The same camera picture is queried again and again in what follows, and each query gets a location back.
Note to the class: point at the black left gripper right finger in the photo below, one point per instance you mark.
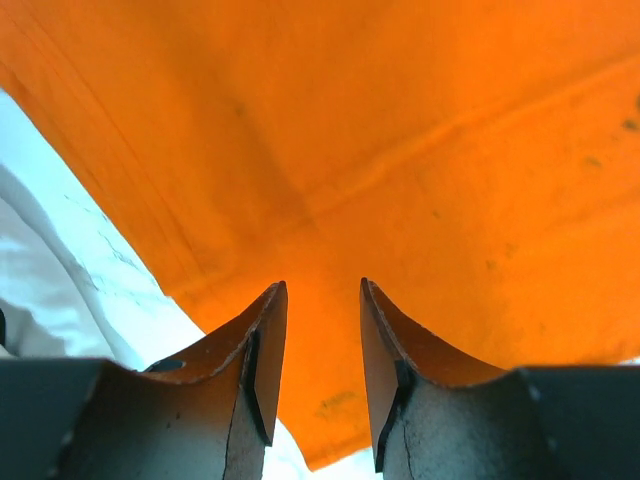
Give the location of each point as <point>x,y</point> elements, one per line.
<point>436,412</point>

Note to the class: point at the orange t shirt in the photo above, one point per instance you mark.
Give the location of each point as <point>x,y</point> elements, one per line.
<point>479,160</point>

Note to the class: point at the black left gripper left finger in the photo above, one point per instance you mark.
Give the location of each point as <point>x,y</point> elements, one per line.
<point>206,412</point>

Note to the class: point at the cream folded t shirt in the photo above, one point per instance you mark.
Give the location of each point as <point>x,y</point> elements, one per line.
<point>43,312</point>

